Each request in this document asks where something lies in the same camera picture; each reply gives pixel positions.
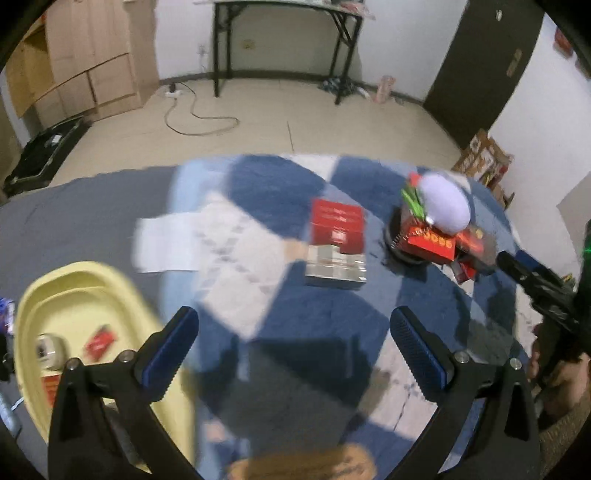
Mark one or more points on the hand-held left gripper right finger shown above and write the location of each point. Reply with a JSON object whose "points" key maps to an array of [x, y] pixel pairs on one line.
{"points": [[415, 355]]}

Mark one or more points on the dark clothes pile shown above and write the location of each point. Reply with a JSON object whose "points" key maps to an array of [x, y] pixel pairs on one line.
{"points": [[344, 86]]}

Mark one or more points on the person's right hand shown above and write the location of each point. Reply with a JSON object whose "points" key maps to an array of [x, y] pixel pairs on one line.
{"points": [[572, 387]]}

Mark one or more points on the blue checked blanket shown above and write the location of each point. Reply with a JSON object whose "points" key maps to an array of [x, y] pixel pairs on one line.
{"points": [[295, 350]]}

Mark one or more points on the red and silver box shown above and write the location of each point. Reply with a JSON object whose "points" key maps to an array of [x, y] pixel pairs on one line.
{"points": [[337, 240]]}

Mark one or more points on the black folding table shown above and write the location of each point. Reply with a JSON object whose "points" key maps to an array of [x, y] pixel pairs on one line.
{"points": [[277, 14]]}

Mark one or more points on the red box with yellow print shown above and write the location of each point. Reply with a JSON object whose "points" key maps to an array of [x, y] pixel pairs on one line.
{"points": [[429, 242]]}

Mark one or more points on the white power strip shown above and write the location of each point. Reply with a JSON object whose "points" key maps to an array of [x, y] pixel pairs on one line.
{"points": [[173, 92]]}

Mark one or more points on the white cloth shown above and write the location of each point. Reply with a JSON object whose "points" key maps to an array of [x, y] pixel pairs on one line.
{"points": [[164, 242]]}

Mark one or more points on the grey bed sheet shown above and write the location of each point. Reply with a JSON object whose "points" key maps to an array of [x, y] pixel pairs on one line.
{"points": [[69, 221]]}

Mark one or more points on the orange red box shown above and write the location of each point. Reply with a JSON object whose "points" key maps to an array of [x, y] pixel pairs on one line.
{"points": [[51, 390]]}

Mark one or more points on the pink slippers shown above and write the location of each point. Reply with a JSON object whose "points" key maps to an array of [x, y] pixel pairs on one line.
{"points": [[385, 88]]}

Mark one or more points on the small round jar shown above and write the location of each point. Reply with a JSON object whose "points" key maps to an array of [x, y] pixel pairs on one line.
{"points": [[48, 351]]}

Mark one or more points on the wooden wardrobe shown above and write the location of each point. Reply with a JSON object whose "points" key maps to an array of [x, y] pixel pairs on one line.
{"points": [[87, 55]]}

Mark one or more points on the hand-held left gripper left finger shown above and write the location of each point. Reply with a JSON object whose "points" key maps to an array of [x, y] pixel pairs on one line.
{"points": [[168, 355]]}

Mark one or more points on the black foam cylinder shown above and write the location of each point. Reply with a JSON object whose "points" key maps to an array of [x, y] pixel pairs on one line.
{"points": [[392, 242]]}

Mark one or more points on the black case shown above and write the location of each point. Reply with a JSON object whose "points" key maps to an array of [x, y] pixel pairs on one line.
{"points": [[46, 147]]}

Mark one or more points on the small red box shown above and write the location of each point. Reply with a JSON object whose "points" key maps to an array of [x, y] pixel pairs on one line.
{"points": [[99, 344]]}

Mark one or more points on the dark door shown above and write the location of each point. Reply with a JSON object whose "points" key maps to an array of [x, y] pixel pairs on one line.
{"points": [[480, 64]]}

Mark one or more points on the lavender plush egg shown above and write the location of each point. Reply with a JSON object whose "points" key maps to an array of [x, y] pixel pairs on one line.
{"points": [[445, 203]]}

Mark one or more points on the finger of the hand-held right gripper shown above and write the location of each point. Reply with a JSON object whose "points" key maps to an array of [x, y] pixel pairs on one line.
{"points": [[515, 266]]}

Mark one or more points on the yellow plastic basin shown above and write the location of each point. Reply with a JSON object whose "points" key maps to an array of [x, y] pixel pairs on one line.
{"points": [[92, 295]]}

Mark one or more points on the cardboard box of goods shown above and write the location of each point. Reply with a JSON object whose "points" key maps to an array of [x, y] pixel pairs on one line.
{"points": [[485, 161]]}

